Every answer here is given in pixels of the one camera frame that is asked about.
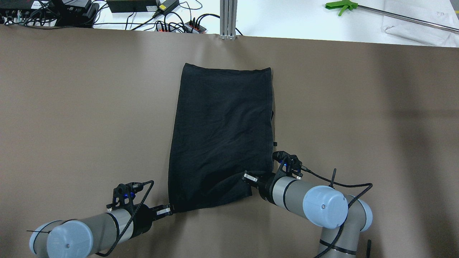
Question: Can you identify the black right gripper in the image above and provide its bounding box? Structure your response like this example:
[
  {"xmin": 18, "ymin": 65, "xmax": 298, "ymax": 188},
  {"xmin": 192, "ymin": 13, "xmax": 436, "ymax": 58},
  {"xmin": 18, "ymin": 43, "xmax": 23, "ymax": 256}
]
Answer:
[{"xmin": 242, "ymin": 171, "xmax": 284, "ymax": 205}]

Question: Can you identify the black graphic t-shirt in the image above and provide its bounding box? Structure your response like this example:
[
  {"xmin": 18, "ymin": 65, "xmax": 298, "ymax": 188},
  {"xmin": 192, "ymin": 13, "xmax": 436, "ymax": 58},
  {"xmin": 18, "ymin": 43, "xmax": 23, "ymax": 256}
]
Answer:
[{"xmin": 168, "ymin": 63, "xmax": 274, "ymax": 213}]

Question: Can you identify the white cloth on table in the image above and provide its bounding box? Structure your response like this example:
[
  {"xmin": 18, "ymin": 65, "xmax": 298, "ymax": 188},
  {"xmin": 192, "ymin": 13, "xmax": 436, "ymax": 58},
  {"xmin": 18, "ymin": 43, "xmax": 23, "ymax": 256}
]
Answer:
[{"xmin": 381, "ymin": 0, "xmax": 459, "ymax": 47}]

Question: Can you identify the black power brick yellow label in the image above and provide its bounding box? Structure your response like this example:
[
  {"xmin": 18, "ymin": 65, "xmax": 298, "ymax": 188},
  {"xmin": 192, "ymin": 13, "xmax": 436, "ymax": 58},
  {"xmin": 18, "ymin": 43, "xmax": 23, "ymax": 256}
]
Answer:
[{"xmin": 158, "ymin": 0, "xmax": 179, "ymax": 13}]

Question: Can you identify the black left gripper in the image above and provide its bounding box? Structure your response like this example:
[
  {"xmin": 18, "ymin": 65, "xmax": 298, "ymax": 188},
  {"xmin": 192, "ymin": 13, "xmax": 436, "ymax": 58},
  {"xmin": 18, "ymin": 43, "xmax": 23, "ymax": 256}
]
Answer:
[{"xmin": 131, "ymin": 204, "xmax": 174, "ymax": 238}]

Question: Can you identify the red black usb hub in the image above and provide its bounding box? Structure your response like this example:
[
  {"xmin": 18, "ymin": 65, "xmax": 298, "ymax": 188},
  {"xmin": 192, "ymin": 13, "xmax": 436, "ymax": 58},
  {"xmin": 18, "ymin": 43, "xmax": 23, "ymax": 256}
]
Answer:
[{"xmin": 185, "ymin": 20, "xmax": 207, "ymax": 34}]

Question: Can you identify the black electronics box with cables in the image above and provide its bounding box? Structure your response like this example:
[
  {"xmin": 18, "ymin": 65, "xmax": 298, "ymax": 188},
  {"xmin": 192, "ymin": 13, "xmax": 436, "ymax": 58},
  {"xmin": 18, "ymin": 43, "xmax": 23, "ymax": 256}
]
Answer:
[{"xmin": 51, "ymin": 0, "xmax": 100, "ymax": 28}]

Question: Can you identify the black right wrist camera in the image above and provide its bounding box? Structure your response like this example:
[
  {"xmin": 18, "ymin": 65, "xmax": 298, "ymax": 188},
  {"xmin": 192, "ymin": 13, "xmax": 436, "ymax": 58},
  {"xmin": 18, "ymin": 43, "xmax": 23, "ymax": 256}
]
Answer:
[{"xmin": 273, "ymin": 151, "xmax": 303, "ymax": 180}]

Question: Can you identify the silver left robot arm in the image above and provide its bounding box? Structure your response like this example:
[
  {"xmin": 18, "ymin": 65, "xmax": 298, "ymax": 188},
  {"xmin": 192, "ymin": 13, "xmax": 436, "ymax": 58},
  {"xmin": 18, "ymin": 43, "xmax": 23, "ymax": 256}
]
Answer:
[{"xmin": 28, "ymin": 204, "xmax": 172, "ymax": 258}]

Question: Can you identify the green handled reacher tool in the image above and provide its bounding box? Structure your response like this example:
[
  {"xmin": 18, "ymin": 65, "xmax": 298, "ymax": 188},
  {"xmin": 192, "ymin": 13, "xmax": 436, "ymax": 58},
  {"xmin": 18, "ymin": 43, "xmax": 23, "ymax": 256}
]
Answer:
[{"xmin": 325, "ymin": 0, "xmax": 459, "ymax": 34}]

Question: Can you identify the aluminium frame post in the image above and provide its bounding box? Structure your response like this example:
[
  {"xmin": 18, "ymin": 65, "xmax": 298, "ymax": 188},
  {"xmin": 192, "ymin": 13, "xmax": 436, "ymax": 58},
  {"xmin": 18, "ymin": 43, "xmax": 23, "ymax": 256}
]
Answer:
[{"xmin": 219, "ymin": 0, "xmax": 238, "ymax": 40}]

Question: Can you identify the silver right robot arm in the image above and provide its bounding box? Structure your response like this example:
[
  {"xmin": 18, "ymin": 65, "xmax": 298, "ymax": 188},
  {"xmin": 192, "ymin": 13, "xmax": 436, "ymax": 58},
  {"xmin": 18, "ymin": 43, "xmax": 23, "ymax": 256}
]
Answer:
[{"xmin": 242, "ymin": 168, "xmax": 373, "ymax": 258}]

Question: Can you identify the black power adapter box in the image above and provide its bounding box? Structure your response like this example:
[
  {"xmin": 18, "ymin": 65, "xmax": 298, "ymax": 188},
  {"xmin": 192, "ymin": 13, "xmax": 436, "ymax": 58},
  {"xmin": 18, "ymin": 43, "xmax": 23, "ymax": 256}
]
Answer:
[{"xmin": 106, "ymin": 0, "xmax": 161, "ymax": 13}]

